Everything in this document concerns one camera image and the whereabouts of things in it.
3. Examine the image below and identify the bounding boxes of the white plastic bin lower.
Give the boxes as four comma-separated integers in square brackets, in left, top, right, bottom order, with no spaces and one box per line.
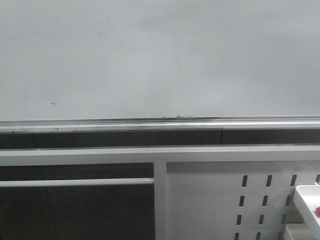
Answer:
[283,223,316,240]

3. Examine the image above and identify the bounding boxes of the small red object in bin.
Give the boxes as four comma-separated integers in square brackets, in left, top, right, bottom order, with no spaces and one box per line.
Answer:
[315,207,320,217]

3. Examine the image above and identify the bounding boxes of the aluminium whiteboard tray rail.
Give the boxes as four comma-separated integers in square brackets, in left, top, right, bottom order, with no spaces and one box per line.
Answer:
[0,115,320,134]

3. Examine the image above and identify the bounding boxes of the white plastic bin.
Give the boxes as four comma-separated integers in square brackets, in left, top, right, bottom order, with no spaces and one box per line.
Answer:
[293,185,320,240]
[283,223,316,240]

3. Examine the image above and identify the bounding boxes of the white plastic bin upper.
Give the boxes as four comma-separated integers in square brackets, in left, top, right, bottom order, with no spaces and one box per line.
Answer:
[293,185,320,240]

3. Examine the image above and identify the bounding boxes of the large white whiteboard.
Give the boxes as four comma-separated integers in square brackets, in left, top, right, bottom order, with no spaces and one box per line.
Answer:
[0,0,320,121]

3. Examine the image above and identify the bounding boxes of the white slotted pegboard panel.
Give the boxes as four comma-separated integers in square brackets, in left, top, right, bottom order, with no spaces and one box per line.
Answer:
[166,161,320,240]

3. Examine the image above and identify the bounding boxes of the white metal frame rack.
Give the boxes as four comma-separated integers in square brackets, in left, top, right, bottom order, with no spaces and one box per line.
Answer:
[0,144,320,240]

